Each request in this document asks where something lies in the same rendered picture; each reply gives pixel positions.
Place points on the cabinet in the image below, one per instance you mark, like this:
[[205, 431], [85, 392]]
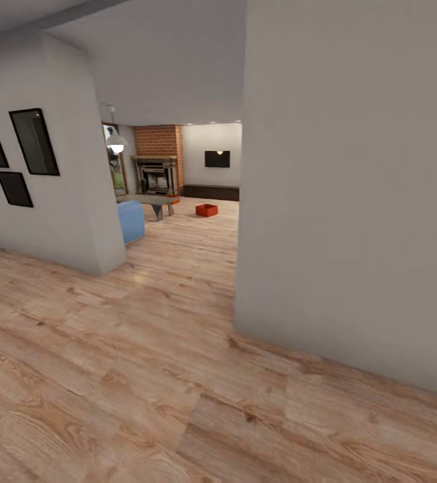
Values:
[[211, 192]]

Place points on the room light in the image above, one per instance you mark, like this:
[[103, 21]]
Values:
[[114, 139]]

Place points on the picture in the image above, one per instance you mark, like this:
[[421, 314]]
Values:
[[13, 185], [34, 141]]

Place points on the wood fireplace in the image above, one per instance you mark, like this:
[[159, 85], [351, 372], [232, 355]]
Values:
[[156, 175]]

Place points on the door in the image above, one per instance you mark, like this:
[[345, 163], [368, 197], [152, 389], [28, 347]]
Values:
[[115, 163]]

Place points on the sofa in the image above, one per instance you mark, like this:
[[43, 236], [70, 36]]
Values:
[[132, 221]]

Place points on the storage box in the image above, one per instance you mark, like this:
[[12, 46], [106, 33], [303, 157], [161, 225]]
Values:
[[206, 210]]

